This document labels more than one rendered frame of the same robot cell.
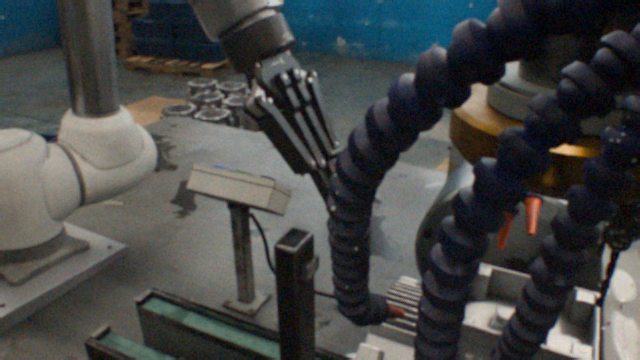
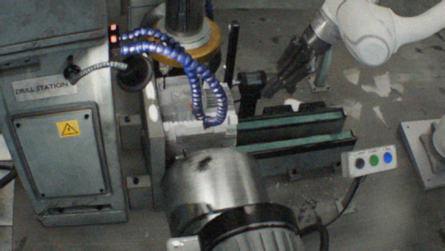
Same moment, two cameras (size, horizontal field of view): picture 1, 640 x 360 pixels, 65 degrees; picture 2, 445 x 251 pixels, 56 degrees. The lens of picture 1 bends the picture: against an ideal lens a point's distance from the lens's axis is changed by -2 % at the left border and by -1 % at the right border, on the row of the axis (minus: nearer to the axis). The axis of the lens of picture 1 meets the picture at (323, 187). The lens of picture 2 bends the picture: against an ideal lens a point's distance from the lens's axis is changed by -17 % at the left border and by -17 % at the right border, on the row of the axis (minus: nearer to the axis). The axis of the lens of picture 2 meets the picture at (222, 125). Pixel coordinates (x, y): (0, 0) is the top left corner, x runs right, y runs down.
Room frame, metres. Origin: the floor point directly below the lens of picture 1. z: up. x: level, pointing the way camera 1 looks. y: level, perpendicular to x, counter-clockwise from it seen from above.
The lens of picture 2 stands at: (1.10, -0.73, 2.06)
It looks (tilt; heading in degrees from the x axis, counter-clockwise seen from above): 49 degrees down; 136
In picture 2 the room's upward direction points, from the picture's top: 7 degrees clockwise
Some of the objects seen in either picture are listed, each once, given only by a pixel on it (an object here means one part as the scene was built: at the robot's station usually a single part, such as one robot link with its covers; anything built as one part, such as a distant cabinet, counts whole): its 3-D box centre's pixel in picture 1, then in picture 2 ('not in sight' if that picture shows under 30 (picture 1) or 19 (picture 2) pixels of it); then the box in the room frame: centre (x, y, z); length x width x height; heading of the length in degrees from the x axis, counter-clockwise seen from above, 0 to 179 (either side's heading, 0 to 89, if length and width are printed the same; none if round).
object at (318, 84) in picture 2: not in sight; (329, 44); (0.35, 0.46, 1.01); 0.08 x 0.08 x 0.42; 64
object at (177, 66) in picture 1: (183, 33); not in sight; (6.18, 1.67, 0.39); 1.20 x 0.80 x 0.79; 69
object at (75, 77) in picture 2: not in sight; (103, 70); (0.49, -0.46, 1.46); 0.18 x 0.11 x 0.13; 64
